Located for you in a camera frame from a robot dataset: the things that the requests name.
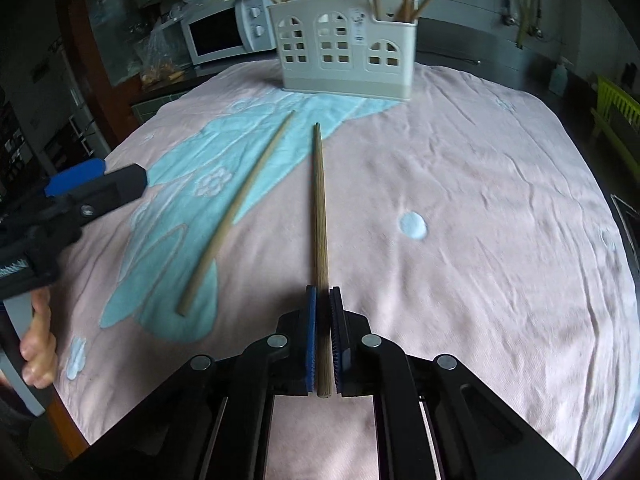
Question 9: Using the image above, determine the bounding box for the plastic bag with food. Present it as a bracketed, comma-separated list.
[137, 20, 192, 86]

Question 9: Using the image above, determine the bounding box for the blue soap bottle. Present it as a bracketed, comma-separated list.
[549, 57, 574, 96]

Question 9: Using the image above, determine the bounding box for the white microwave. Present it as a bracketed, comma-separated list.
[180, 0, 281, 66]

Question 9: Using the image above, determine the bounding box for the dark wooden chopstick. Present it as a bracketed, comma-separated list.
[312, 122, 334, 399]

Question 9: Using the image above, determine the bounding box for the green dish rack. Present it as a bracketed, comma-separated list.
[590, 75, 640, 161]

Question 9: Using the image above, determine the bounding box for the brown framed glass door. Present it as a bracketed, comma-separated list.
[55, 0, 143, 151]

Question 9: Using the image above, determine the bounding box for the green base cabinet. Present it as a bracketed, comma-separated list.
[132, 91, 187, 124]

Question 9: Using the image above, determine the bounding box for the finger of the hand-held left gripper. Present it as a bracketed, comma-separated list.
[44, 158, 109, 199]
[65, 164, 151, 222]

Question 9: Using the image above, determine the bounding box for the white utensil holder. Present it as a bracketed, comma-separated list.
[269, 0, 417, 101]

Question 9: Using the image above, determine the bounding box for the light wooden chopstick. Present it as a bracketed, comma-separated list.
[177, 110, 297, 317]

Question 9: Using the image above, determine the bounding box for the pink printed towel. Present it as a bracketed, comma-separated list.
[50, 55, 633, 480]

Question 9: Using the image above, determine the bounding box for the person's left hand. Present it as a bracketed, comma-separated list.
[19, 292, 59, 389]

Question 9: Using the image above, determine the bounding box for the yellow hose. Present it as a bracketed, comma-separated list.
[515, 0, 539, 49]

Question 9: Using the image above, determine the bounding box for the clear plastic bag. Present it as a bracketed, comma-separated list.
[170, 0, 241, 19]

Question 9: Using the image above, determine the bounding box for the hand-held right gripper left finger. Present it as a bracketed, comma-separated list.
[65, 285, 321, 480]

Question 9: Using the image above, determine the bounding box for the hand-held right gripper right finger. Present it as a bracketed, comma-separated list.
[327, 286, 583, 480]

